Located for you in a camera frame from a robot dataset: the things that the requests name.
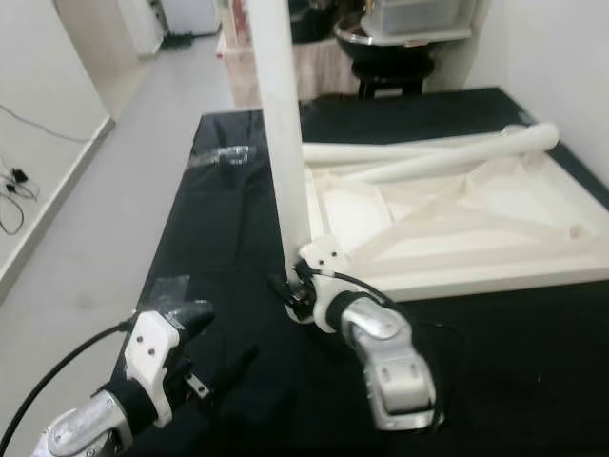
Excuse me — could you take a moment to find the white plastic table leg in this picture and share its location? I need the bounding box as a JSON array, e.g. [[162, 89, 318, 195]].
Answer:
[[343, 122, 560, 184], [303, 141, 486, 168], [247, 0, 313, 258]]

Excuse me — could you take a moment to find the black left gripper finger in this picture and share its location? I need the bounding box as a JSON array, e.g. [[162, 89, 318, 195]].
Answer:
[[207, 345, 261, 393], [171, 300, 216, 336]]

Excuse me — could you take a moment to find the black bag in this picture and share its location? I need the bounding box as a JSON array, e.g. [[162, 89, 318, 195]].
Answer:
[[285, 0, 344, 44]]

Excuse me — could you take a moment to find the white fridge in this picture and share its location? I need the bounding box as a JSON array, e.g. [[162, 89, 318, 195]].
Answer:
[[157, 0, 220, 37]]

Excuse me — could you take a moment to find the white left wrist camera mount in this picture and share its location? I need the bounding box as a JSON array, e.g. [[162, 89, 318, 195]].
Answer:
[[131, 309, 184, 427]]

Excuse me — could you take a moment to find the red printed box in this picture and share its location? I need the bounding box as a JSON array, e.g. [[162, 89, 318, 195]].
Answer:
[[228, 0, 253, 44]]

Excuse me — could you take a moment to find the black cable with power adapter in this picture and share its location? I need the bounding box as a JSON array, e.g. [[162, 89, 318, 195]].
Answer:
[[0, 167, 31, 234]]

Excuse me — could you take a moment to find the white plastic table top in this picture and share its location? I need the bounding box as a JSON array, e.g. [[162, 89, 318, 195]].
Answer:
[[300, 133, 609, 301]]

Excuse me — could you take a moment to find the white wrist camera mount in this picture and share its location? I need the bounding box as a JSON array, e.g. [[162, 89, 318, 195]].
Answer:
[[131, 309, 184, 427], [295, 236, 353, 329]]

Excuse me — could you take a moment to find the clear plastic storage box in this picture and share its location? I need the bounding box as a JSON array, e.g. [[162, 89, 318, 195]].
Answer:
[[362, 0, 477, 39]]

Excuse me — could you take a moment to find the large black wok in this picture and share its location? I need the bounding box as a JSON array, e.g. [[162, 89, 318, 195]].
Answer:
[[333, 24, 434, 60]]

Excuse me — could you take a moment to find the black tablecloth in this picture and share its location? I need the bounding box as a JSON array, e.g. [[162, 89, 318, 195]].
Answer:
[[119, 86, 609, 457]]

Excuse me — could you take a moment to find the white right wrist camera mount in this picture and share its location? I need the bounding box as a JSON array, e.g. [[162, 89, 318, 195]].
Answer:
[[295, 236, 353, 329]]

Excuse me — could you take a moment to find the pink cloth covered table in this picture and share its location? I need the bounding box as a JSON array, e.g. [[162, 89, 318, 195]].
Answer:
[[217, 38, 282, 106]]

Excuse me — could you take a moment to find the clear crumpled tape patch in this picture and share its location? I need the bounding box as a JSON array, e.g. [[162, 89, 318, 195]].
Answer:
[[147, 274, 220, 320]]

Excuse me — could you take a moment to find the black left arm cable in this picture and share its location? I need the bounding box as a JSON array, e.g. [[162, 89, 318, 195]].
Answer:
[[0, 319, 144, 457]]

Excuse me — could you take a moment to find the thin black wall cable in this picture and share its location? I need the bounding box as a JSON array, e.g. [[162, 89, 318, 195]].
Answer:
[[0, 103, 110, 144]]

